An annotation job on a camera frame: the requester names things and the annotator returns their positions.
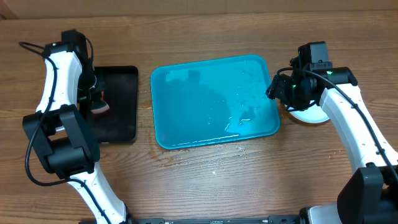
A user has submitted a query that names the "black plastic tray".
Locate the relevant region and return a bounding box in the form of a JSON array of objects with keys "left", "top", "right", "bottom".
[{"left": 80, "top": 65, "right": 139, "bottom": 143}]

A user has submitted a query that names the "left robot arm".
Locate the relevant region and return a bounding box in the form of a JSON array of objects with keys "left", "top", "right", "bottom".
[{"left": 19, "top": 29, "right": 135, "bottom": 223}]

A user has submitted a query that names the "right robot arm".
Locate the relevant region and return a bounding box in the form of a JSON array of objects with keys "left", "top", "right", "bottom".
[{"left": 266, "top": 42, "right": 397, "bottom": 223}]

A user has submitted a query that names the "pink green sponge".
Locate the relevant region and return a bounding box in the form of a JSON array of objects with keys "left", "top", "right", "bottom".
[{"left": 90, "top": 99, "right": 109, "bottom": 114}]

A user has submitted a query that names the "teal plastic tray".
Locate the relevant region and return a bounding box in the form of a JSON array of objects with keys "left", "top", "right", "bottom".
[{"left": 150, "top": 55, "right": 280, "bottom": 150}]

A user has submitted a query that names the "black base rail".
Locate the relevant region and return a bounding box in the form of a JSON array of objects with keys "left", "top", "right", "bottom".
[{"left": 128, "top": 215, "right": 306, "bottom": 224}]

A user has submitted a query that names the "light blue plate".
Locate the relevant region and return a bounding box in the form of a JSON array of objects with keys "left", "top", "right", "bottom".
[{"left": 285, "top": 100, "right": 330, "bottom": 124}]

